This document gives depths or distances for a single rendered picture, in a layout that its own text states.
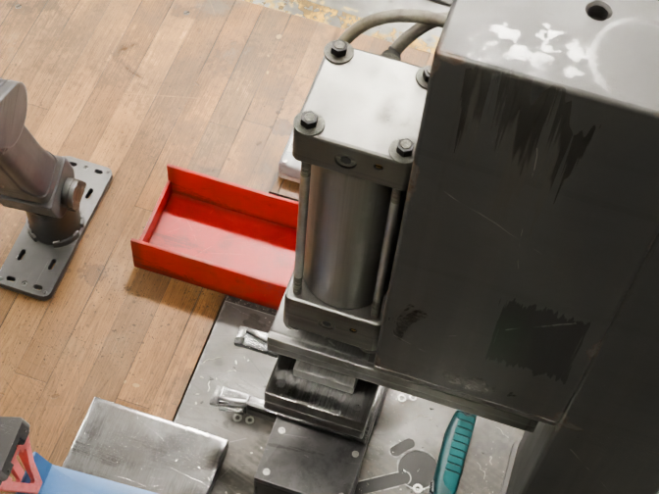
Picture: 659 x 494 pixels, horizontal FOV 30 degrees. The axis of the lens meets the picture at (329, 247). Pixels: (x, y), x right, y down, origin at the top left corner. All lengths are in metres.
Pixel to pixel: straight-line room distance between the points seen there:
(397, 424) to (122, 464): 0.31
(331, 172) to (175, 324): 0.61
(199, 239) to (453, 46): 0.84
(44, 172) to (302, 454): 0.41
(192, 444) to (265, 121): 0.47
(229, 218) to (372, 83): 0.68
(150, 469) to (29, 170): 0.35
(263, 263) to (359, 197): 0.61
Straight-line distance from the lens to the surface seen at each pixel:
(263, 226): 1.54
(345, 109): 0.88
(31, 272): 1.52
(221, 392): 1.34
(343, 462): 1.31
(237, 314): 1.48
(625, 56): 0.76
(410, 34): 0.93
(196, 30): 1.74
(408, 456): 1.41
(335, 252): 0.98
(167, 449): 1.38
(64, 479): 1.38
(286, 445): 1.31
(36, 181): 1.37
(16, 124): 1.20
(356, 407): 1.16
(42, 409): 1.44
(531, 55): 0.74
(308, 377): 1.17
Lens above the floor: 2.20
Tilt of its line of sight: 58 degrees down
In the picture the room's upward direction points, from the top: 6 degrees clockwise
